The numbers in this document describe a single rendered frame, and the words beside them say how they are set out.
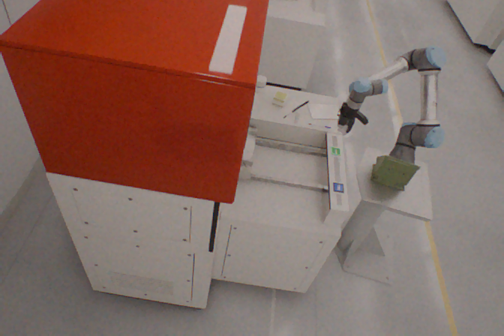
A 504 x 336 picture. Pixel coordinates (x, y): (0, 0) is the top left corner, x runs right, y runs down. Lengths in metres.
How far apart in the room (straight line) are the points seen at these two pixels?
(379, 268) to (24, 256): 2.46
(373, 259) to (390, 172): 0.94
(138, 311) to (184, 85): 1.79
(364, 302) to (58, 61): 2.39
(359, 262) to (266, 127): 1.29
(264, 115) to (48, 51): 1.38
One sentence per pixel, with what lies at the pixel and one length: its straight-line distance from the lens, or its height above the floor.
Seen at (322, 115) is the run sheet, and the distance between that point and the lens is 2.38.
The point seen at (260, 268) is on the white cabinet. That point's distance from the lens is 2.38.
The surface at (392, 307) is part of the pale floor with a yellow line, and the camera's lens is 2.95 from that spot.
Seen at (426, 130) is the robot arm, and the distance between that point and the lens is 2.18.
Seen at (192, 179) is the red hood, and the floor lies 1.34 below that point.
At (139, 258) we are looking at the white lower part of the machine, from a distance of 2.05.
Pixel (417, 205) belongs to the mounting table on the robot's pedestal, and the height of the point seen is 0.82.
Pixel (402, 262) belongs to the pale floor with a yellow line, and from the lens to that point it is 3.15.
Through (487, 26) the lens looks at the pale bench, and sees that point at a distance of 6.38.
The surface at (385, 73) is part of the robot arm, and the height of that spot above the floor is 1.39.
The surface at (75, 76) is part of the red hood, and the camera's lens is 1.22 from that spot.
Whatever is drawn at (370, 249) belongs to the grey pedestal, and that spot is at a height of 0.05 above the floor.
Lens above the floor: 2.45
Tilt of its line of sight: 46 degrees down
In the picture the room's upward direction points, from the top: 12 degrees clockwise
